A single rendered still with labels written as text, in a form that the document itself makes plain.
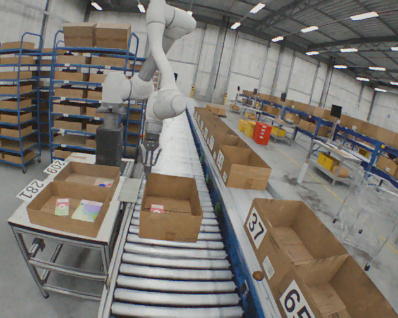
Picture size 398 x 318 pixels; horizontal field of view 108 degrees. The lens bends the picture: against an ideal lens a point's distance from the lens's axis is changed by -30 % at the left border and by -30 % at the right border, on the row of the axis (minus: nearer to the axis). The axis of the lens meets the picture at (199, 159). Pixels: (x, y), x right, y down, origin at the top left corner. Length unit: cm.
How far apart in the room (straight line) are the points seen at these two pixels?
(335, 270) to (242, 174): 81
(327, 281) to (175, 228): 72
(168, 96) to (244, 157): 104
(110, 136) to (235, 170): 89
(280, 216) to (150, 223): 65
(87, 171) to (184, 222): 86
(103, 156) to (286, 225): 130
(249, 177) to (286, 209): 40
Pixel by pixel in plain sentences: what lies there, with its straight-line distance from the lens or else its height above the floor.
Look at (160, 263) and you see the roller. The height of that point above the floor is 74.
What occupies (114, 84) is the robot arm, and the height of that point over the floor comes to 139.
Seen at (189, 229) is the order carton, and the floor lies 83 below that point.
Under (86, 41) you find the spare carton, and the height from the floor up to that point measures 182.
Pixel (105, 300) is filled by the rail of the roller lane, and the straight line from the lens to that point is 85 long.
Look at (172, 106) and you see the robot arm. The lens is 84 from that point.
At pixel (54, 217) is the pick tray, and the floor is 83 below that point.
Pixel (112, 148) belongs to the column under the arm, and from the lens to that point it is 154.
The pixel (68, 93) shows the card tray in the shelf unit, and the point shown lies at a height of 119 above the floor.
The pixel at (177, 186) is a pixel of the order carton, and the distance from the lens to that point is 130.
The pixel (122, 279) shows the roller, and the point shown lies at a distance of 89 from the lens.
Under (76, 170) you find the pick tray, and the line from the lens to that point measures 158.
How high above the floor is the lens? 148
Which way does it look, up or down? 21 degrees down
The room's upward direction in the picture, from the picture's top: 11 degrees clockwise
